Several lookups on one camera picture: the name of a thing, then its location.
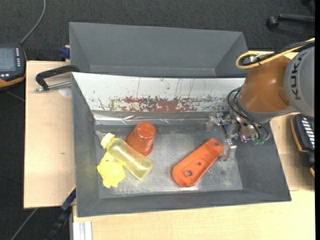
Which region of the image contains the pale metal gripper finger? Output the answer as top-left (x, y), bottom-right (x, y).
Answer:
top-left (206, 112), bottom-right (237, 132)
top-left (222, 124), bottom-right (238, 162)

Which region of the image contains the orange flat block with holes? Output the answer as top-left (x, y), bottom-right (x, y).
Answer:
top-left (171, 137), bottom-right (224, 188)

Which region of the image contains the orange plastic cup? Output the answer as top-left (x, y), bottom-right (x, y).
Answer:
top-left (124, 121), bottom-right (157, 157)

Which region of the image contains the grey metal bin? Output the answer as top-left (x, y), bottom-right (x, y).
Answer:
top-left (68, 21), bottom-right (292, 218)

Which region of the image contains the clear yellow plastic bottle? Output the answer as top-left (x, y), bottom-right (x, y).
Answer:
top-left (95, 130), bottom-right (154, 181)

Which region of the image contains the yellow toy animal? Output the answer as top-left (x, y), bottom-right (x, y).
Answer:
top-left (96, 152), bottom-right (126, 189)

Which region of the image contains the pale wood board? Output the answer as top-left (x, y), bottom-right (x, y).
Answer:
top-left (23, 60), bottom-right (76, 209)

